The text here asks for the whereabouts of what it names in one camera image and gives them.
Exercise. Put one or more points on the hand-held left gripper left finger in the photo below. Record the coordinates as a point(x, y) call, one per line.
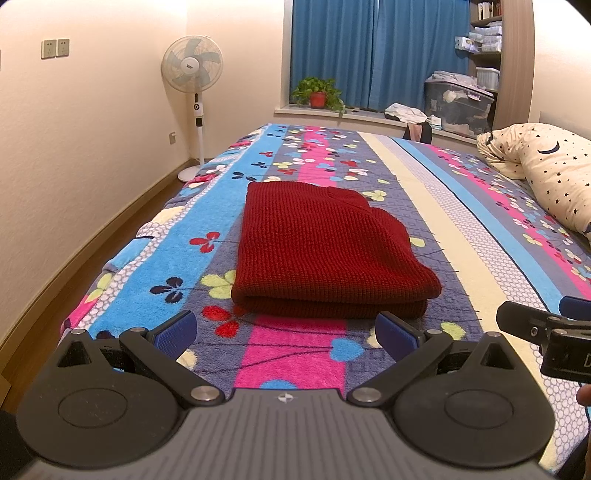
point(178, 330)

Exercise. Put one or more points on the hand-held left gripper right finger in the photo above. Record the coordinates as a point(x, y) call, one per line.
point(392, 330)

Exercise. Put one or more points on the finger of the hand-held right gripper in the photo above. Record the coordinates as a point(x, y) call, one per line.
point(517, 316)
point(577, 308)

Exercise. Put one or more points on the red knitted sweater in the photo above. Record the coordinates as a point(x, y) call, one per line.
point(323, 244)

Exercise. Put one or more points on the pile of white clothes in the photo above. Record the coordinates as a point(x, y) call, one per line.
point(404, 110)

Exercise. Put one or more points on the person's right hand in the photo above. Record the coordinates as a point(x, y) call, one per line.
point(585, 395)

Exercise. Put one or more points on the floral striped blanket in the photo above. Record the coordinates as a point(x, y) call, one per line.
point(485, 240)

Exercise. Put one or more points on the star patterned cream pillow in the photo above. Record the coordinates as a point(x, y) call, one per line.
point(554, 170)

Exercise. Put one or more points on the dark and pink garment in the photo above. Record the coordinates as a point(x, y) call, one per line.
point(418, 133)

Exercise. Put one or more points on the tissue box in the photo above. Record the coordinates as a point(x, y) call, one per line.
point(437, 122)

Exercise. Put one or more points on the white windowsill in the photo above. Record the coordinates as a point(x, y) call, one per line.
point(360, 116)

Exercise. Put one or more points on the clear plastic storage box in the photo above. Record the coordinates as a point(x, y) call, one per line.
point(457, 108)

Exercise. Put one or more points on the white storage basket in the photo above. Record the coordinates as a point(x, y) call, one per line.
point(487, 78)

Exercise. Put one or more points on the potted green plant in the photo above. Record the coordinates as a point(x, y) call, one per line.
point(317, 99)

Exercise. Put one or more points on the wooden bookshelf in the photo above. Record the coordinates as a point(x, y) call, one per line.
point(517, 69)

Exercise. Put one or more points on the white standing fan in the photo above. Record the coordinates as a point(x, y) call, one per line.
point(192, 62)

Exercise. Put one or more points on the stack of tissue packs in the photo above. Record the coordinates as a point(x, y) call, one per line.
point(485, 34)

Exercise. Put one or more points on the blue curtain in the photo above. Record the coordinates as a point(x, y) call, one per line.
point(337, 46)

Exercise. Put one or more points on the row of books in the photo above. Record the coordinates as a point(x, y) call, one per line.
point(488, 8)

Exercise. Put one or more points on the white wall socket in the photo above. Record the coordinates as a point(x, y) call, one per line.
point(48, 49)
point(63, 47)

